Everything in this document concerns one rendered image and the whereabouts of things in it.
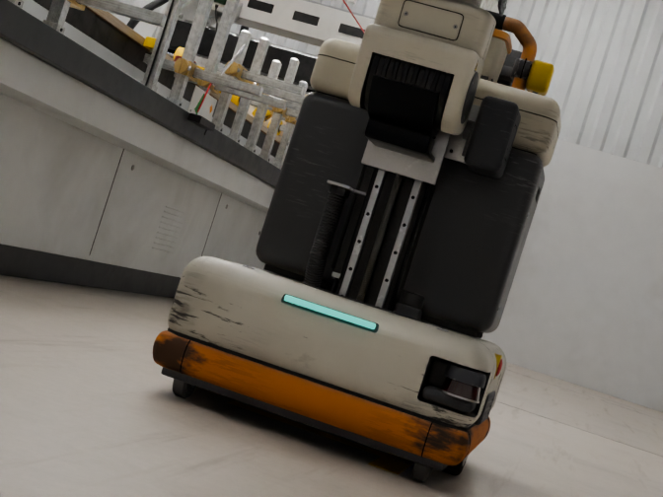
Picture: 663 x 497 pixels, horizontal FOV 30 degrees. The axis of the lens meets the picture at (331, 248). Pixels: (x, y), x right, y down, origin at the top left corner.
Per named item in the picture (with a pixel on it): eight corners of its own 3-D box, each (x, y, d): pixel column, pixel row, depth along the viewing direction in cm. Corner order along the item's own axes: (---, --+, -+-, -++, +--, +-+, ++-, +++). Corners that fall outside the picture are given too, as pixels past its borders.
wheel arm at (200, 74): (259, 99, 421) (263, 87, 422) (257, 97, 418) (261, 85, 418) (145, 65, 430) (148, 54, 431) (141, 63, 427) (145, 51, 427)
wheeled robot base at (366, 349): (234, 365, 301) (265, 267, 302) (484, 450, 288) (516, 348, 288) (138, 369, 235) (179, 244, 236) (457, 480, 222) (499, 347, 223)
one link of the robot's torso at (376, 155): (365, 167, 261) (401, 55, 262) (493, 205, 255) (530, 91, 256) (342, 146, 235) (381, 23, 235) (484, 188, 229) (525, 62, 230)
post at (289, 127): (276, 181, 569) (309, 83, 570) (275, 180, 566) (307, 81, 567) (269, 179, 570) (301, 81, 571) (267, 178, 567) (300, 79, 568)
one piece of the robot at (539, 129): (259, 317, 293) (367, -18, 294) (480, 390, 282) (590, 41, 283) (220, 312, 260) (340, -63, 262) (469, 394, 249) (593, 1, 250)
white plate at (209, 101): (209, 126, 455) (218, 100, 455) (187, 112, 430) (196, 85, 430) (208, 125, 455) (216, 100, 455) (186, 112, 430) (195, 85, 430)
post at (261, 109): (248, 171, 520) (282, 62, 521) (245, 170, 517) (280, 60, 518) (240, 169, 521) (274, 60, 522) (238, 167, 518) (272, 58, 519)
